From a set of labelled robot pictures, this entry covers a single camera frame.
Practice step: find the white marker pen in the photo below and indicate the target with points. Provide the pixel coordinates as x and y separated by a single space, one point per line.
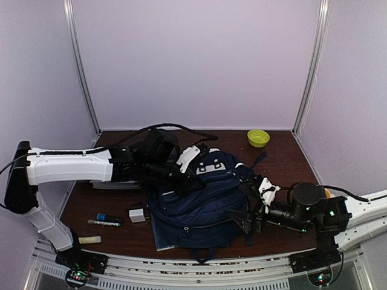
104 223

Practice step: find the right aluminium frame post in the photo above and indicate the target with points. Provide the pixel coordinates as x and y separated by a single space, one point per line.
316 55

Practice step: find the aluminium frame post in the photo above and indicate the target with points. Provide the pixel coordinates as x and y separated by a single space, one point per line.
316 55
71 24

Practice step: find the left aluminium frame post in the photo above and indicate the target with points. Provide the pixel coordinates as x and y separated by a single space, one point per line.
71 24

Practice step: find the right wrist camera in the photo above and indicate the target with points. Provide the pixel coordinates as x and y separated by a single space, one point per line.
262 190

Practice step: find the lime green bowl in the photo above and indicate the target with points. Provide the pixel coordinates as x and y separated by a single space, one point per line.
258 138

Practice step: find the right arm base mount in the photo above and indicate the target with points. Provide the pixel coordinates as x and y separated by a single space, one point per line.
323 256

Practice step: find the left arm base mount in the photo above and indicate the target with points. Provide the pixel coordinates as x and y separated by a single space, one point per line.
79 260

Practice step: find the navy blue student backpack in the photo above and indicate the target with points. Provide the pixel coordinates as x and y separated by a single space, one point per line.
200 219

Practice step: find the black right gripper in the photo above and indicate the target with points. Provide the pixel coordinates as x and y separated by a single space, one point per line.
246 222

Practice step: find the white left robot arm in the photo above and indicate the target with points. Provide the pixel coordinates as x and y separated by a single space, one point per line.
157 159

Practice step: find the dark blue notebook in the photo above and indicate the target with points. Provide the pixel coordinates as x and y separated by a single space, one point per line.
164 235

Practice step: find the grey hardcover book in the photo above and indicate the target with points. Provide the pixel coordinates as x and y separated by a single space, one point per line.
125 185

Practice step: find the front aluminium rail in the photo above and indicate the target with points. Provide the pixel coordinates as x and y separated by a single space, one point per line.
262 272

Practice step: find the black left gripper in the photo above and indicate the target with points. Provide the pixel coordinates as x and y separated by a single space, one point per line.
185 186

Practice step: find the patterned mug orange inside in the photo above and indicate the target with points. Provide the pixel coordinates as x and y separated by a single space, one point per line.
328 194

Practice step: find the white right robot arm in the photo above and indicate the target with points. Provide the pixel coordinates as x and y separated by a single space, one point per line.
340 219

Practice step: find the pale yellow eraser stick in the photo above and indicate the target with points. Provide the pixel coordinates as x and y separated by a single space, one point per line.
90 240

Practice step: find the blue cap black marker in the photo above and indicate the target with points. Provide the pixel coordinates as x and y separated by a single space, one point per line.
109 218

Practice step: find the white power adapter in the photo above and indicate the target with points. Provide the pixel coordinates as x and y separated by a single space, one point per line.
138 215

